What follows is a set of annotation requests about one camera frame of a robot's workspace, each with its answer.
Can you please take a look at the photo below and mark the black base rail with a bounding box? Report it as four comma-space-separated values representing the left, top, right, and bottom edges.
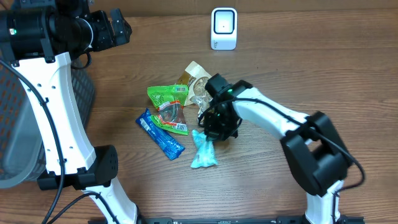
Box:
87, 215, 365, 224

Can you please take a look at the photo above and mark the grey plastic basket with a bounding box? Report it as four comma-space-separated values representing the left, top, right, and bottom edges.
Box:
1, 53, 96, 189

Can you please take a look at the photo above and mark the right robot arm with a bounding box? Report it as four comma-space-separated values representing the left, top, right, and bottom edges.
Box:
200, 74, 353, 223

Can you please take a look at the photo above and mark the beige nut snack pouch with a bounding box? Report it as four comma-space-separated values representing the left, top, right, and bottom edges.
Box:
176, 61, 212, 116

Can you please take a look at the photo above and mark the green snack pouch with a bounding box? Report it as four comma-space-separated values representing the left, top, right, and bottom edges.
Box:
147, 85, 189, 135

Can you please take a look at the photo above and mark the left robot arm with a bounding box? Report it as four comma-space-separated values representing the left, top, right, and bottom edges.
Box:
1, 1, 139, 223

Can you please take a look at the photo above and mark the blue snack bar wrapper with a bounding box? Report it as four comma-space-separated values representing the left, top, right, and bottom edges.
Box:
136, 108, 185, 161

